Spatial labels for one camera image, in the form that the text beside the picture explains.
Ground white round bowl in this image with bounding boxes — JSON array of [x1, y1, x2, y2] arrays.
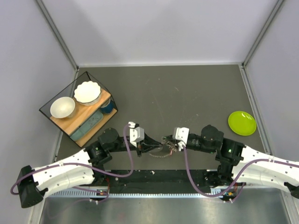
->
[[50, 97, 76, 119]]

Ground blue handled metal keyring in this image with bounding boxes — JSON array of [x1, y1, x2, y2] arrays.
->
[[149, 144, 175, 158]]

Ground white cable duct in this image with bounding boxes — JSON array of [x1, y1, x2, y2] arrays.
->
[[51, 188, 234, 198]]

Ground dark blue mug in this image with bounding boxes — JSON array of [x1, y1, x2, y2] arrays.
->
[[100, 100, 114, 114]]

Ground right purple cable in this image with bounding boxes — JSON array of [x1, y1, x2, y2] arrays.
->
[[183, 146, 299, 203]]

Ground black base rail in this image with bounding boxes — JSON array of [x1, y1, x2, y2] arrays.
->
[[91, 169, 232, 194]]

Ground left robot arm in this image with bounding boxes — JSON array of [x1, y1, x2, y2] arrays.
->
[[14, 126, 162, 208]]

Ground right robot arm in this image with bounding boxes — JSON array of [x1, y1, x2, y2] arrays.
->
[[162, 125, 299, 198]]

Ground pale green rectangular tray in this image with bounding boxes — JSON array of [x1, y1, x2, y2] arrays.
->
[[70, 110, 104, 141]]

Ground white scalloped bowl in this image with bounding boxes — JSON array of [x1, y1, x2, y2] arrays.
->
[[74, 81, 101, 106]]

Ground black wire wooden shelf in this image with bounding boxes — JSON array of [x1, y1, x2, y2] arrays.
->
[[39, 72, 117, 147]]

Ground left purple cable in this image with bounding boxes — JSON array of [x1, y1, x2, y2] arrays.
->
[[9, 123, 135, 208]]

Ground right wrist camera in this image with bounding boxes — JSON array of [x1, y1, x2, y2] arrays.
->
[[172, 127, 189, 151]]

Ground lime green plate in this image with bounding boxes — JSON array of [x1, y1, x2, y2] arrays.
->
[[228, 111, 257, 136]]

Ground purple cable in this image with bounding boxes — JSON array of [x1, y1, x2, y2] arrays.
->
[[183, 146, 299, 203], [9, 123, 135, 208]]

